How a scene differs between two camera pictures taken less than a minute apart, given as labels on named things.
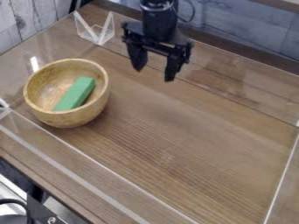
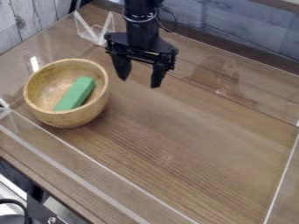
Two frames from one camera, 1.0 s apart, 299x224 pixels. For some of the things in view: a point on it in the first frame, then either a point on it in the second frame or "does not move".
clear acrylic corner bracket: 94,33 does not move
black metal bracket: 40,213 does not move
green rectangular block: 78,90 does not move
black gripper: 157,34 -> 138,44
